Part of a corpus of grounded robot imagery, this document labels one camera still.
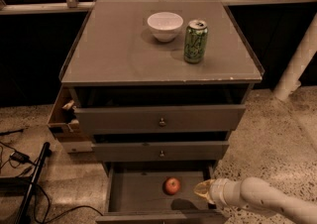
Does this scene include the black power adapter with cable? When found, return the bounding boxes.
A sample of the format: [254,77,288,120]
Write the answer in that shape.
[0,143,36,177]

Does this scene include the grey top drawer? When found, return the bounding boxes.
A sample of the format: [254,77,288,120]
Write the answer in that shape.
[75,105,246,135]

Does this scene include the grey bottom drawer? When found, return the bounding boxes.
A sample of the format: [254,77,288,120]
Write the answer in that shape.
[96,161,227,224]

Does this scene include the grey middle drawer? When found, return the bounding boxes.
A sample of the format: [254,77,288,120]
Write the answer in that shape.
[92,141,229,162]

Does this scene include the black floor cable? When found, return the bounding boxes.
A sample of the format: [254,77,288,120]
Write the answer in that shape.
[31,182,104,224]

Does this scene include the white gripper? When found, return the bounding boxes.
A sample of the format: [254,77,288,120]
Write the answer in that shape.
[208,178,246,208]

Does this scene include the open cardboard box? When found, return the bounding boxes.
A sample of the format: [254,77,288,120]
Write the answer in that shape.
[47,85,94,154]

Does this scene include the red apple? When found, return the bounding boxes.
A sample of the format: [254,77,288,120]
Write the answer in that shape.
[163,177,180,195]

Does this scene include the white ceramic bowl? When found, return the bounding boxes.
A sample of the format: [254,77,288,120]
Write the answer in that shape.
[147,12,183,43]

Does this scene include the grey drawer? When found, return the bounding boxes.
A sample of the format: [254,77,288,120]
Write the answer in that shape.
[75,105,246,135]
[92,141,229,162]
[96,161,227,224]

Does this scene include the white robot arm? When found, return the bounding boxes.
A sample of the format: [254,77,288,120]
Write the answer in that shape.
[204,19,317,224]

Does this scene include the grey drawer cabinet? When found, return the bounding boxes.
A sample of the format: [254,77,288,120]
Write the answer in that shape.
[58,0,265,176]

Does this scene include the black pole on floor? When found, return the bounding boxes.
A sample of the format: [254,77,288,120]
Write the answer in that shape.
[14,142,52,224]

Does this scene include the green soda can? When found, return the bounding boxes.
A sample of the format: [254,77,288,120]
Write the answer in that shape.
[184,19,208,63]

